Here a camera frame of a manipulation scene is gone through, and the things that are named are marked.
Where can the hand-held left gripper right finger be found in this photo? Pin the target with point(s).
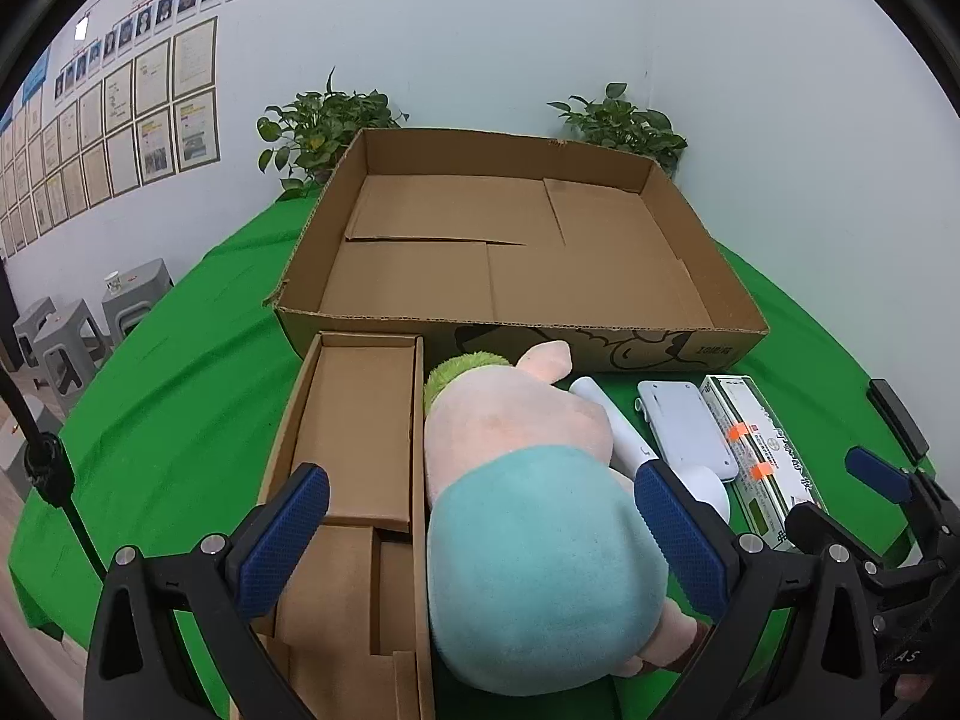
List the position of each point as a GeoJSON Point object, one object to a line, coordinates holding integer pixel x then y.
{"type": "Point", "coordinates": [679, 532]}

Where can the person's right hand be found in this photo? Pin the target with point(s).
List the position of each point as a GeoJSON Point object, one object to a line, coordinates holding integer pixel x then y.
{"type": "Point", "coordinates": [916, 686]}

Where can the pink pig plush toy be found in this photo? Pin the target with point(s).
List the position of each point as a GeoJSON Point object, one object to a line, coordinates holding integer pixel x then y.
{"type": "Point", "coordinates": [540, 540]}

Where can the white and green medicine box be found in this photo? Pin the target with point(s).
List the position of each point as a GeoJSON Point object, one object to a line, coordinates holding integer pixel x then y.
{"type": "Point", "coordinates": [780, 480]}

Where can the framed wall certificates group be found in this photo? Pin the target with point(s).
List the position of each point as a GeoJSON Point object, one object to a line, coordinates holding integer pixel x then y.
{"type": "Point", "coordinates": [150, 120]}

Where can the white flat plastic device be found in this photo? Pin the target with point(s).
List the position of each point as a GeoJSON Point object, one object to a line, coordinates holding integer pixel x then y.
{"type": "Point", "coordinates": [686, 427]}

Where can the green tablecloth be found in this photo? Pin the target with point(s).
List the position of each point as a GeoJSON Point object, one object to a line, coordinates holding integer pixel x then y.
{"type": "Point", "coordinates": [187, 390]}

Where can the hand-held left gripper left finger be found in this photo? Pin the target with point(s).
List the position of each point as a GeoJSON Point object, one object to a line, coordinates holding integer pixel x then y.
{"type": "Point", "coordinates": [289, 532]}

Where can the bushy green potted plant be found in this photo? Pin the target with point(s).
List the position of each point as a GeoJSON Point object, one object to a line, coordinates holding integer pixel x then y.
{"type": "Point", "coordinates": [322, 127]}

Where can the grey plastic stool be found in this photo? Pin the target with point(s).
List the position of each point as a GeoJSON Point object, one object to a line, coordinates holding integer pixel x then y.
{"type": "Point", "coordinates": [30, 326]}
{"type": "Point", "coordinates": [67, 345]}
{"type": "Point", "coordinates": [139, 300]}

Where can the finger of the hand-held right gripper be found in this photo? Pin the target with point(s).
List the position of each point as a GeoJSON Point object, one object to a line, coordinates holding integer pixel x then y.
{"type": "Point", "coordinates": [877, 474]}
{"type": "Point", "coordinates": [817, 525]}

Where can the narrow cardboard insert box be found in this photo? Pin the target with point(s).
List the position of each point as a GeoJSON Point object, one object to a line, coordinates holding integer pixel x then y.
{"type": "Point", "coordinates": [360, 427]}

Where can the small green potted plant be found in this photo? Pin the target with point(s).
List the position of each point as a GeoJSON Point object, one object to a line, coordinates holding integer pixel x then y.
{"type": "Point", "coordinates": [622, 124]}

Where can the black rectangular block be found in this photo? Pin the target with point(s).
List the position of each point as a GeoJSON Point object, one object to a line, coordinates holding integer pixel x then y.
{"type": "Point", "coordinates": [898, 416]}

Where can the large cardboard box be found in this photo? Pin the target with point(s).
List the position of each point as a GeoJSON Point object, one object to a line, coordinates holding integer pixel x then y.
{"type": "Point", "coordinates": [525, 277]}

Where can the white hair dryer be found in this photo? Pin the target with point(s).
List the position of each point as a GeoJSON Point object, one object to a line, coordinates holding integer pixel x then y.
{"type": "Point", "coordinates": [607, 420]}

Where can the white paper cup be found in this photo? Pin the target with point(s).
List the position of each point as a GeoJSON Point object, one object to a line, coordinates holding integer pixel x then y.
{"type": "Point", "coordinates": [113, 283]}

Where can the black tripod stand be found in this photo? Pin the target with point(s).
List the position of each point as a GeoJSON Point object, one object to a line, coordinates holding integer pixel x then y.
{"type": "Point", "coordinates": [49, 465]}

